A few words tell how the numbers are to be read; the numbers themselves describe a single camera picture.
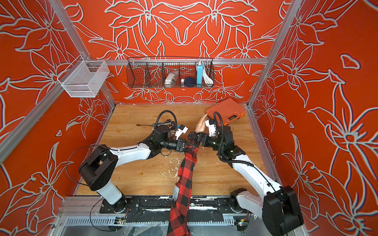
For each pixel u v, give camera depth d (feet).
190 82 3.14
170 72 3.19
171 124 3.48
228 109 3.68
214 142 2.21
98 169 1.50
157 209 2.39
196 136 2.44
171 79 3.02
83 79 2.96
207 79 2.98
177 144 2.30
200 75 2.88
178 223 1.97
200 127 2.53
